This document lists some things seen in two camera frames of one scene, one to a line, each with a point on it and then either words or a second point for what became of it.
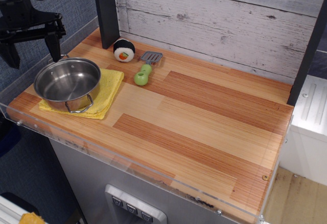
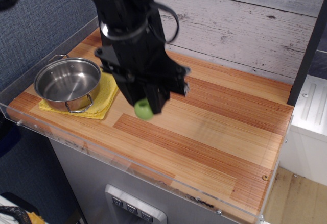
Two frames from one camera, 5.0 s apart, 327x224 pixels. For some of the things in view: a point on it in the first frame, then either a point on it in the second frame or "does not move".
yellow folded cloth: [103, 99] does not move
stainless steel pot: [67, 83] does not move
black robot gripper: [19, 21] to [134, 51]
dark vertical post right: [308, 54] does not move
